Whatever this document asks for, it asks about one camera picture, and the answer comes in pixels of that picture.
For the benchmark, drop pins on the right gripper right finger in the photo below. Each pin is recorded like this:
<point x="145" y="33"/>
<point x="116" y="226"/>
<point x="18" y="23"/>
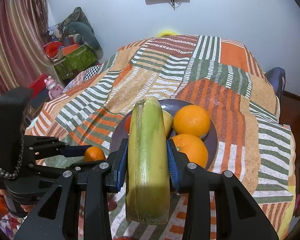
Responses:
<point x="238" y="216"/>

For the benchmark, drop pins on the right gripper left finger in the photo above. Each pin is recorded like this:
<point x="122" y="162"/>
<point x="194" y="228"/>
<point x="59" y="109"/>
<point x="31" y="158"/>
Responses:
<point x="56" y="213"/>

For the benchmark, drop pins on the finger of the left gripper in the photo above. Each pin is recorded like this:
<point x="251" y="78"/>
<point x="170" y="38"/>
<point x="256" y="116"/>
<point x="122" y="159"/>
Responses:
<point x="53" y="173"/>
<point x="45" y="147"/>

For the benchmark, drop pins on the small mandarin front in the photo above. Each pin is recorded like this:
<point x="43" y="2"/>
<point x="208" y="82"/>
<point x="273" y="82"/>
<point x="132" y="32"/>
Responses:
<point x="94" y="153"/>

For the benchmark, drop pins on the large orange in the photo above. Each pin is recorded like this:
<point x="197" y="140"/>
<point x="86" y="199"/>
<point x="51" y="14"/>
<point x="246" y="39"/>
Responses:
<point x="192" y="119"/>
<point x="193" y="147"/>

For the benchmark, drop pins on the yellow sugarcane piece front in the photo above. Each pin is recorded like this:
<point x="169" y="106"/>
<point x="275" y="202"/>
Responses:
<point x="148" y="179"/>

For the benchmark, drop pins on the yellow sugarcane piece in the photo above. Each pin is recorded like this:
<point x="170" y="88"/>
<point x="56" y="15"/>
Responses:
<point x="168" y="122"/>
<point x="148" y="179"/>

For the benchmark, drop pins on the small red tomato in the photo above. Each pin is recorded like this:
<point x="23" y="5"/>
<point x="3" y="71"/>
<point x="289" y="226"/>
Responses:
<point x="127" y="123"/>

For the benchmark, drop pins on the red and navy box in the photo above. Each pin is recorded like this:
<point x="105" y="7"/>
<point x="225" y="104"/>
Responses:
<point x="40" y="94"/>

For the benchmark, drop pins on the pink toy figure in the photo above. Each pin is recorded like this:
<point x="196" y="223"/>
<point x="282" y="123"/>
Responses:
<point x="54" y="89"/>

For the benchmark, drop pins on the green floral box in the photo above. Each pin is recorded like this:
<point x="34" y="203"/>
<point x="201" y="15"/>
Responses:
<point x="79" y="59"/>

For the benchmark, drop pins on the red plastic bag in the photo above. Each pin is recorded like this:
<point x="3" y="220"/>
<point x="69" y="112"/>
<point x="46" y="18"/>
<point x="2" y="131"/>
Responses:
<point x="51" y="49"/>

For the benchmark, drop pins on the striped maroon curtain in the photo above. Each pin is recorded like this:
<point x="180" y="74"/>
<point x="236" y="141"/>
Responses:
<point x="23" y="33"/>

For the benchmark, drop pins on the brown wooden door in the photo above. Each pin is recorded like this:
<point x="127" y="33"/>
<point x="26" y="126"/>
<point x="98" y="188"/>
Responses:
<point x="290" y="115"/>

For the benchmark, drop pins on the dark green cushion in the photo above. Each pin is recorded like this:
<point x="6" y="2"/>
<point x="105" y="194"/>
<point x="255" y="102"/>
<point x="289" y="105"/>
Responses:
<point x="87" y="36"/>

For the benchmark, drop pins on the camouflage pillow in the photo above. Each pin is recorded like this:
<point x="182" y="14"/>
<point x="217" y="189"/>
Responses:
<point x="76" y="16"/>

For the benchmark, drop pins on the patchwork striped bedspread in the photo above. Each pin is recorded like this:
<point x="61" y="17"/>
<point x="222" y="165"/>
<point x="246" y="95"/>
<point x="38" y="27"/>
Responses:
<point x="221" y="76"/>

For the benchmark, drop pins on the blue bag beside bed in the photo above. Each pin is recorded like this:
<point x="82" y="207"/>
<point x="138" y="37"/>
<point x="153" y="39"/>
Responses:
<point x="277" y="78"/>

